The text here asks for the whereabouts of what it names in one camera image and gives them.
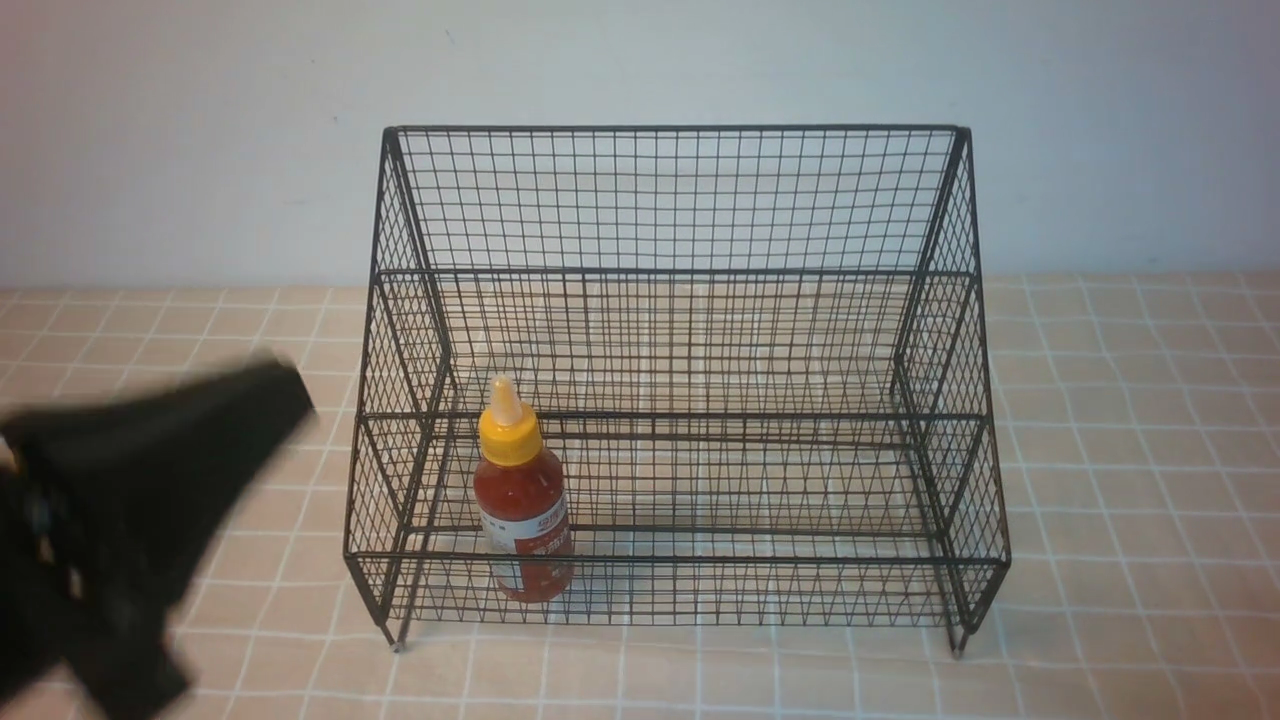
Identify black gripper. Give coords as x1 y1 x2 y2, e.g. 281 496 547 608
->
3 357 314 719

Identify red sauce bottle yellow cap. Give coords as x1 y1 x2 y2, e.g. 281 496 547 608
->
472 375 575 603

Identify black wire mesh shelf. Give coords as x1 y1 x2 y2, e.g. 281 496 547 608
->
343 124 1012 657

